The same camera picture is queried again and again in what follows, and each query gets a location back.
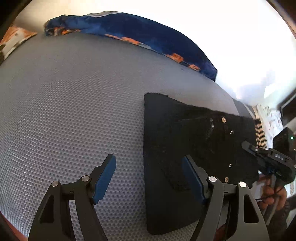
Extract dark wall monitor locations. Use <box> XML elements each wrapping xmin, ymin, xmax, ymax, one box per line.
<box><xmin>280</xmin><ymin>94</ymin><xmax>296</xmax><ymax>126</ymax></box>

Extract black pants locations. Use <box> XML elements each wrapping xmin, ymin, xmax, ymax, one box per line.
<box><xmin>143</xmin><ymin>92</ymin><xmax>261</xmax><ymax>235</ymax></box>

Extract black white zigzag cloth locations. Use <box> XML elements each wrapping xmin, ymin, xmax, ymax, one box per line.
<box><xmin>254</xmin><ymin>118</ymin><xmax>267</xmax><ymax>149</ymax></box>

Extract floral orange white pillow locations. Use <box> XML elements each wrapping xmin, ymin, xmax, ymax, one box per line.
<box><xmin>1</xmin><ymin>26</ymin><xmax>37</xmax><ymax>64</ymax></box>

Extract person's right hand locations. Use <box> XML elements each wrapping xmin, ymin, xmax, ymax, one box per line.
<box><xmin>257</xmin><ymin>186</ymin><xmax>287</xmax><ymax>210</ymax></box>

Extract black jacket sleeve forearm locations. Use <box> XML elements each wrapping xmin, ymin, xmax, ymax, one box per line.
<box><xmin>267</xmin><ymin>201</ymin><xmax>290</xmax><ymax>240</ymax></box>

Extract grey mesh mattress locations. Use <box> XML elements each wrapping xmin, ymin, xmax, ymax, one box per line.
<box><xmin>1</xmin><ymin>33</ymin><xmax>238</xmax><ymax>240</ymax></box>

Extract blue orange patterned blanket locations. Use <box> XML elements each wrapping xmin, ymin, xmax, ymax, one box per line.
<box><xmin>44</xmin><ymin>11</ymin><xmax>217</xmax><ymax>81</ymax></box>

